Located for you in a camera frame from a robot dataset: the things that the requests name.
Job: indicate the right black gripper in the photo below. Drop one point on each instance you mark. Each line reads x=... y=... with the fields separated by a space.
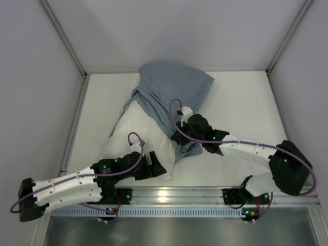
x=180 y=134

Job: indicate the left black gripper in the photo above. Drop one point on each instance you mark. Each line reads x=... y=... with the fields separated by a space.
x=146 y=167

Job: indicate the white pillow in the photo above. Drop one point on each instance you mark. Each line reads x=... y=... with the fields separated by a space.
x=134 y=119

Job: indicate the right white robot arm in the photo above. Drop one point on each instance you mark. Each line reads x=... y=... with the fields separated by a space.
x=287 y=167

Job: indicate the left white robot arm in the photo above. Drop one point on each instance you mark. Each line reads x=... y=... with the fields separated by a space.
x=94 y=184

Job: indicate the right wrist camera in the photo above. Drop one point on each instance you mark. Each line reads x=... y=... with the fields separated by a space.
x=185 y=113

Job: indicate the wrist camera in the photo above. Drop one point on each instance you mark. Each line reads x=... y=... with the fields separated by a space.
x=185 y=113
x=136 y=147

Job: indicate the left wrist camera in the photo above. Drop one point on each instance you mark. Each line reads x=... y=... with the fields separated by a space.
x=136 y=147

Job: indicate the aluminium mounting rail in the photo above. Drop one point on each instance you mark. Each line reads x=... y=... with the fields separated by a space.
x=155 y=196

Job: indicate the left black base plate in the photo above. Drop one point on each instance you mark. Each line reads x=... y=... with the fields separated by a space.
x=123 y=196

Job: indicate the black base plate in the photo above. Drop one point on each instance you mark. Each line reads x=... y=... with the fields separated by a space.
x=123 y=196
x=233 y=196

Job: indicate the slotted cable duct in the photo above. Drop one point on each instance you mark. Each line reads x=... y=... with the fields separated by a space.
x=161 y=212

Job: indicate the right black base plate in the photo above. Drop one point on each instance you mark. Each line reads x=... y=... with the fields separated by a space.
x=233 y=196

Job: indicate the right aluminium frame post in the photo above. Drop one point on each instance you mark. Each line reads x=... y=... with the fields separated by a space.
x=301 y=14

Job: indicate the aluminium frame post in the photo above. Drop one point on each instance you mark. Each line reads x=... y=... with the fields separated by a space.
x=301 y=14
x=46 y=7

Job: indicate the left aluminium frame post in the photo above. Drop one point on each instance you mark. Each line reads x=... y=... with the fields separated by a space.
x=46 y=7

